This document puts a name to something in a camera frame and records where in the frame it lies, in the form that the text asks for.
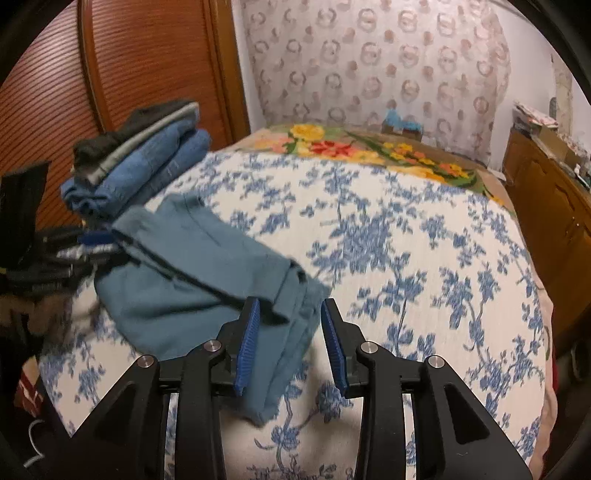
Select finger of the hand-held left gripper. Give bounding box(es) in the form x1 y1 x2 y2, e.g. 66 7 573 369
28 246 131 297
41 228 117 253

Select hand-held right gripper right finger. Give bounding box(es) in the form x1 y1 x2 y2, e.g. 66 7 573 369
321 298 532 480

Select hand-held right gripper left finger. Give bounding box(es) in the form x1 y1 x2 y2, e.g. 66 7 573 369
69 296 262 480

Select teal pants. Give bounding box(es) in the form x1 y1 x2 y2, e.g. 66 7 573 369
95 193 331 425

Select folded grey pants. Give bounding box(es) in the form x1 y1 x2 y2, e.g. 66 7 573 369
76 104 200 185

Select folded black pants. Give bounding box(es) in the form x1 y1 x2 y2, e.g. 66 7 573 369
74 99 197 167

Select person's left hand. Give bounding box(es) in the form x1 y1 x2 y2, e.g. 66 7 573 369
0 292 78 344

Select stack of folded clothes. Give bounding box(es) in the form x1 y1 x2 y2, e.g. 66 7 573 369
61 124 212 217

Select blue floral bedsheet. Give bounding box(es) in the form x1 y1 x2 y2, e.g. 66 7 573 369
39 152 552 480

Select red printed bag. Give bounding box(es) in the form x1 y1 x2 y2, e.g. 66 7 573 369
14 360 47 421

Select wooden louvred wardrobe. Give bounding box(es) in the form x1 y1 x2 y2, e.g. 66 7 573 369
0 0 252 232

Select yellow flowered blanket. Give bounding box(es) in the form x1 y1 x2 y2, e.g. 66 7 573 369
240 122 518 213

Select blue plastic bag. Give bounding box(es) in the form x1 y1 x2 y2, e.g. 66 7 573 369
385 110 423 132

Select wooden sideboard cabinet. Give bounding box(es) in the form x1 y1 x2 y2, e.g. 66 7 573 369
503 127 591 342

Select stack of papers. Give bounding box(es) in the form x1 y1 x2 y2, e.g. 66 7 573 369
513 102 555 132

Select open cardboard box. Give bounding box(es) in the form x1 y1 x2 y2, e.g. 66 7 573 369
538 124 580 158

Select beige tied curtain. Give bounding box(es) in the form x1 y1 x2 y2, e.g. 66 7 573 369
549 51 573 130

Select white cable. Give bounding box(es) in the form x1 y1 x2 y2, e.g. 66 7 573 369
24 418 47 468

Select ring-patterned curtain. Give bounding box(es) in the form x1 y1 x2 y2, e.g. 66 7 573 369
242 0 511 162

